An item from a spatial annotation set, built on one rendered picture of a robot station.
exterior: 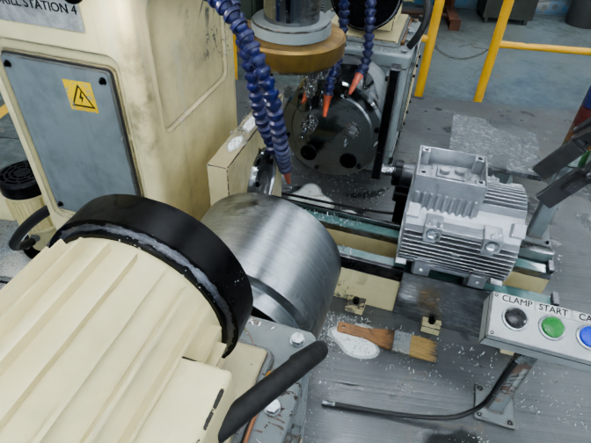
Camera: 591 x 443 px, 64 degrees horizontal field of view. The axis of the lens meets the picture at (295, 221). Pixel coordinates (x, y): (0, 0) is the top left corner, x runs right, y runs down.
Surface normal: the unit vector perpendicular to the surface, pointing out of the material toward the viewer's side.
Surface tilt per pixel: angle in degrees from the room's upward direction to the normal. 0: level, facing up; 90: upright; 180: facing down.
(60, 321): 5
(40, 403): 22
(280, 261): 28
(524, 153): 0
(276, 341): 0
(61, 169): 90
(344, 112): 90
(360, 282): 90
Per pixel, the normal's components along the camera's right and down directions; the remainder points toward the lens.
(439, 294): -0.30, 0.62
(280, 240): 0.37, -0.62
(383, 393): 0.04, -0.75
